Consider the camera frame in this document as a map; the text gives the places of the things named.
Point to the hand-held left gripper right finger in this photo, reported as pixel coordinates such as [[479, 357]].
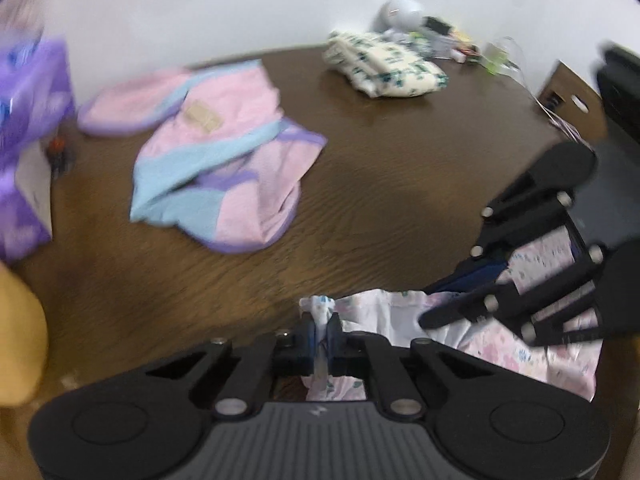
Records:
[[333, 345]]

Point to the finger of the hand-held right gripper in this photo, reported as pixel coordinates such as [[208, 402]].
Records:
[[475, 275], [450, 312]]

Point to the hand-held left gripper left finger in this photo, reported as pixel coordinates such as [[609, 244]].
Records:
[[309, 345]]

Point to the pink floral dress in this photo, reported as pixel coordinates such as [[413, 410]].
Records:
[[500, 355]]

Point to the black flat panel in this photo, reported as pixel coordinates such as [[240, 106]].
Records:
[[622, 95]]

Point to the brown cardboard piece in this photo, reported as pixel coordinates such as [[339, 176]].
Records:
[[570, 85]]

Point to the green spray bottle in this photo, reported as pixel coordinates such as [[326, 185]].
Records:
[[492, 57]]

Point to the yellow small box stack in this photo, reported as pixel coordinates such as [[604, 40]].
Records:
[[461, 36]]

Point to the folded cream floral cloth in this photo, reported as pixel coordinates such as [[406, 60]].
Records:
[[390, 70]]

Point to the pink blue purple garment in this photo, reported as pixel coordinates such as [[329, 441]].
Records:
[[225, 125]]

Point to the black charger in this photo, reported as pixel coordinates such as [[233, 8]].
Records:
[[435, 25]]

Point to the white robot-shaped speaker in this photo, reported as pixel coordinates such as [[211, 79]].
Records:
[[400, 12]]

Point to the yellow mug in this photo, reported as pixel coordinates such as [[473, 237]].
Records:
[[20, 335]]

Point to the purple white tissue pack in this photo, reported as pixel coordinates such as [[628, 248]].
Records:
[[20, 210]]

